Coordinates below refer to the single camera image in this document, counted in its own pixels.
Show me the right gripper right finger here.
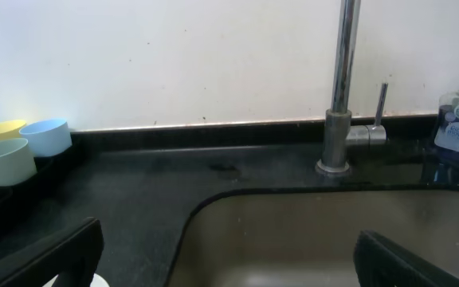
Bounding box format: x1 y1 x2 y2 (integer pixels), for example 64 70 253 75
352 230 459 287

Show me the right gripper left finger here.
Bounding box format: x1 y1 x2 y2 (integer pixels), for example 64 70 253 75
0 217 105 287

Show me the white cup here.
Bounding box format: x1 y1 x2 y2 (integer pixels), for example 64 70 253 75
41 273 111 287

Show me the steel sink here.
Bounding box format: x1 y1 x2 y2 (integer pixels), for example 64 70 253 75
164 187 459 287

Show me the green cup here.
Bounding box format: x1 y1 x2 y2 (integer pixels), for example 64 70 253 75
0 137 38 187

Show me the blue cup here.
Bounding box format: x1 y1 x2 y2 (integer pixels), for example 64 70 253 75
18 118 73 158

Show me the yellow cup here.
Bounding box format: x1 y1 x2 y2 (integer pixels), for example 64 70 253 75
0 119 28 145

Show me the blue soap bottle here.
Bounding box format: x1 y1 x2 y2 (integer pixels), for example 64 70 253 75
432 78 459 160

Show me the steel tap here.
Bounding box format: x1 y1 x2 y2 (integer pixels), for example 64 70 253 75
315 0 389 176

